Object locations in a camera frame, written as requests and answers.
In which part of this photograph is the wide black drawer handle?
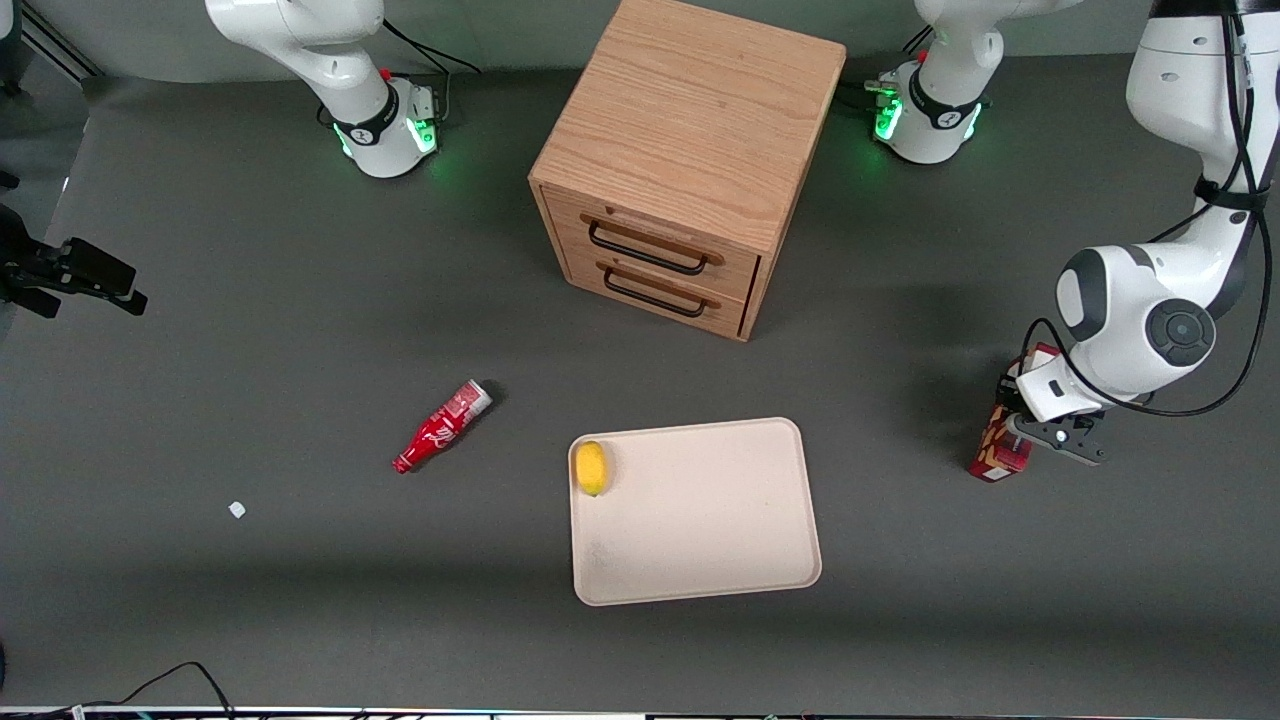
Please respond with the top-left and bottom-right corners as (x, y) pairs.
(587, 221), (710, 277)

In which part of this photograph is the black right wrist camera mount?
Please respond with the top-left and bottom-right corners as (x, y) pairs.
(0, 204), (65, 291)

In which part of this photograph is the short black drawer handle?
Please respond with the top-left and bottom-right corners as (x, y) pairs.
(602, 266), (708, 320)

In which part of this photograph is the wooden drawer with short handle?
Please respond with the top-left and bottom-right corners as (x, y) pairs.
(560, 246), (753, 338)

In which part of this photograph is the black cable at table edge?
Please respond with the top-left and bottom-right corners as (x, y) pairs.
(0, 661), (237, 717)

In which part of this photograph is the black arm base cable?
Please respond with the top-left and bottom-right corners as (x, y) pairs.
(838, 28), (937, 113)
(380, 17), (482, 77)

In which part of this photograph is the red cola bottle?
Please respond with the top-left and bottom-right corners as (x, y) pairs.
(391, 379), (495, 476)

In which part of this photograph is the yellow lemon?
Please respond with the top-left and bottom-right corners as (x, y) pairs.
(574, 440), (609, 498)

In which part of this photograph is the black left arm base cable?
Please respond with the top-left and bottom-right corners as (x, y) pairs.
(838, 28), (937, 113)

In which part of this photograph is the red cookie box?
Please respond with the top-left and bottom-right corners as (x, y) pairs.
(967, 343), (1065, 485)

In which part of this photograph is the black right arm base cable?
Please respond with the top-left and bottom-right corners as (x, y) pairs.
(380, 17), (482, 77)

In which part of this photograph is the beige plastic tray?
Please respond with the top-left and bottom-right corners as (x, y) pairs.
(567, 417), (824, 608)

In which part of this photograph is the wooden drawer with wide handle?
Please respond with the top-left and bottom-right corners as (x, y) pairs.
(543, 184), (763, 303)

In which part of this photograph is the wooden drawer cabinet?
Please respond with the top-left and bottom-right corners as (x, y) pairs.
(528, 0), (848, 344)

